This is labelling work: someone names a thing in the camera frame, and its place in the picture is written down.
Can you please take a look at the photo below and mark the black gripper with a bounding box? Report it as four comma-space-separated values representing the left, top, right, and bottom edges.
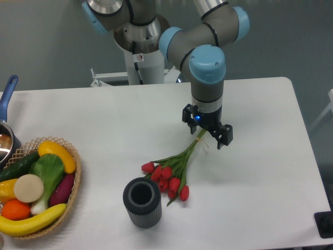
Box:
182, 104, 233, 150

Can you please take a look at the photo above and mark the red tulip bouquet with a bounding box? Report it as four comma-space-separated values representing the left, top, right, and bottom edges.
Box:
141, 129, 206, 205

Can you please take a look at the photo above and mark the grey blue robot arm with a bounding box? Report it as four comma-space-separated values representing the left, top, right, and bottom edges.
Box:
82, 1, 250, 146

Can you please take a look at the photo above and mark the dark grey ribbed vase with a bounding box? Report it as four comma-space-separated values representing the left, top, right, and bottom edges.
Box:
123, 177, 162, 229

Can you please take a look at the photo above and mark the black device at table edge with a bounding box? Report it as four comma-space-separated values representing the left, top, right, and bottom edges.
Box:
314, 211, 333, 239

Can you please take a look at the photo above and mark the purple sweet potato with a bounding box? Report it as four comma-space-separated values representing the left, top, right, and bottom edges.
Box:
49, 174, 75, 207

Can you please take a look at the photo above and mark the green bok choy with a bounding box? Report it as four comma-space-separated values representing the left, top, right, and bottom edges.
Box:
28, 154, 64, 216

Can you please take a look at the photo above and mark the woven wicker basket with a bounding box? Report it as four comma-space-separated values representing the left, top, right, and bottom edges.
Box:
1, 136, 81, 239

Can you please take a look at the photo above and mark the beige round disc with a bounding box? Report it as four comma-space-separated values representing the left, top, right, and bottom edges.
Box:
14, 174, 44, 203

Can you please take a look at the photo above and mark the green cucumber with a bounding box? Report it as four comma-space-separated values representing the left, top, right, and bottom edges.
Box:
1, 151, 40, 182

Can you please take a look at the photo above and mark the yellow bell pepper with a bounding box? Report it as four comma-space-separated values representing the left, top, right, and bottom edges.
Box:
0, 179, 18, 204

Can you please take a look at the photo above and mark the orange fruit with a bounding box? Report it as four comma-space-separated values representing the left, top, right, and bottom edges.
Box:
1, 199, 30, 221

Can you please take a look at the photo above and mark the yellow banana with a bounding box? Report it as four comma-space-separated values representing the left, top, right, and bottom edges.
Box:
1, 204, 67, 236

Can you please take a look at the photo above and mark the white frame at right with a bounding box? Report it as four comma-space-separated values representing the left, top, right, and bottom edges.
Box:
310, 89, 332, 129

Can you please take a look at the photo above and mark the blue handled saucepan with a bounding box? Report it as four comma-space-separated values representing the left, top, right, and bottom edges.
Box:
1, 75, 21, 171

